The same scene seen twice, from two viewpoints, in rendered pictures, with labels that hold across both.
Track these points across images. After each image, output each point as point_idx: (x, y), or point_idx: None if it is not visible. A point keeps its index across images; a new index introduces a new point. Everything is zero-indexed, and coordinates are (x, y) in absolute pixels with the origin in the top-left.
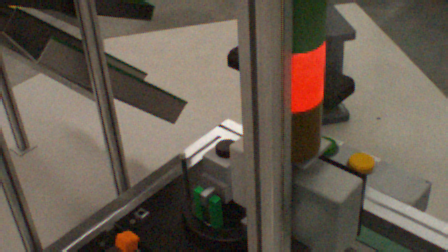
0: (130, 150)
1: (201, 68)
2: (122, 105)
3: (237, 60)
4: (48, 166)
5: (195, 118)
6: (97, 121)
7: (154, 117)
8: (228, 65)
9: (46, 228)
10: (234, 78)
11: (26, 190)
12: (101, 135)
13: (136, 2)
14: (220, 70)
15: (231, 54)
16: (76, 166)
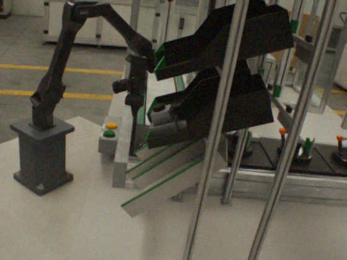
0: (137, 223)
1: (22, 236)
2: (100, 252)
3: (144, 99)
4: (182, 247)
5: (86, 212)
6: (127, 254)
7: (100, 229)
8: (143, 105)
9: (210, 219)
10: (27, 215)
11: (204, 243)
12: (137, 243)
13: (153, 104)
14: (20, 225)
15: (142, 99)
16: (170, 236)
